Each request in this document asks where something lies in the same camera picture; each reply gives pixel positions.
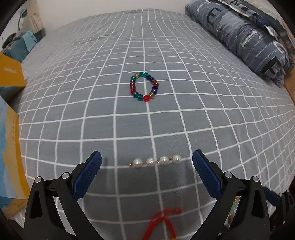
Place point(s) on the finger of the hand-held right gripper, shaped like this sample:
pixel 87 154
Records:
pixel 270 196

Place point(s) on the dark desk clutter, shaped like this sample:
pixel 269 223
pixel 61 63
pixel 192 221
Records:
pixel 9 39

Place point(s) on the folded blue patterned quilt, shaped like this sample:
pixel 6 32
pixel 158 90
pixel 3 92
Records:
pixel 242 39

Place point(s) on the pearl hair clip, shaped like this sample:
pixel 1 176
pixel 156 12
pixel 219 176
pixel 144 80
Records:
pixel 137 162

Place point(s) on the blue desk lamp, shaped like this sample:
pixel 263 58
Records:
pixel 23 11

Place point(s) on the cream curtain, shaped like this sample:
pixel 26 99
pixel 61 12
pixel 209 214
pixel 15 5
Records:
pixel 35 22

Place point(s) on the dark blue patterned pillow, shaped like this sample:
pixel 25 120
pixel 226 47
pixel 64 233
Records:
pixel 253 13

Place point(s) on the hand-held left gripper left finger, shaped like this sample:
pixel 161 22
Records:
pixel 88 175

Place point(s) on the teal bag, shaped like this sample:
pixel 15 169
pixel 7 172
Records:
pixel 18 47

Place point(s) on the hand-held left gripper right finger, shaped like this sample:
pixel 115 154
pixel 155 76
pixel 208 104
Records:
pixel 207 176

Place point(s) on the blue and yellow cardboard box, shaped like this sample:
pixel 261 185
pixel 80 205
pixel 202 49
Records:
pixel 11 76

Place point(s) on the bed with grey checked sheet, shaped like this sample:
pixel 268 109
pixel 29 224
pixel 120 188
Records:
pixel 147 129

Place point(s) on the brown wooden headboard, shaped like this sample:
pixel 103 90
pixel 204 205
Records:
pixel 290 92

